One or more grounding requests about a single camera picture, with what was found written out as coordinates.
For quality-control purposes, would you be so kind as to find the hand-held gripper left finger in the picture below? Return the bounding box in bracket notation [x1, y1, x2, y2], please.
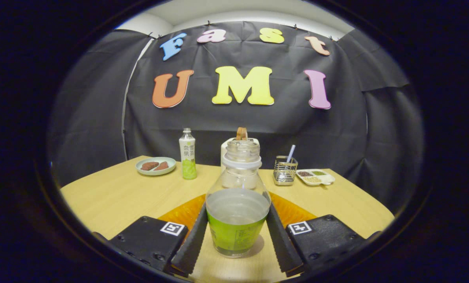
[109, 193, 209, 277]

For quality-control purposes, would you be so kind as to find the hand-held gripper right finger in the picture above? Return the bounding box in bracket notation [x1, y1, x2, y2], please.
[265, 192, 371, 276]

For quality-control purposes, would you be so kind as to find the green label juice bottle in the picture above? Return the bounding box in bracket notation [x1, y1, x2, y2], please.
[205, 138, 271, 258]

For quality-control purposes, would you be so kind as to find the small green drink bottle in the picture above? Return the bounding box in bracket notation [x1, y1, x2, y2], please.
[179, 128, 198, 180]

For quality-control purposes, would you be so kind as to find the white divided dish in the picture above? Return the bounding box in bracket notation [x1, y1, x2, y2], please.
[296, 169, 336, 186]

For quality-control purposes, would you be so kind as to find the pale green plate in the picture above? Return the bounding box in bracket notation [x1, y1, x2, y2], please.
[135, 157, 177, 176]

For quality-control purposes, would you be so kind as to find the white toaster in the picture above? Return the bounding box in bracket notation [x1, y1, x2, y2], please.
[220, 137, 260, 189]

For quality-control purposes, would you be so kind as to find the wooden table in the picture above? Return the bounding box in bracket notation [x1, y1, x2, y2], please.
[59, 155, 395, 281]

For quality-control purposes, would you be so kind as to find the metal wire utensil holder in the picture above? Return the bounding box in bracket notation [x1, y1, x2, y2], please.
[273, 156, 299, 186]

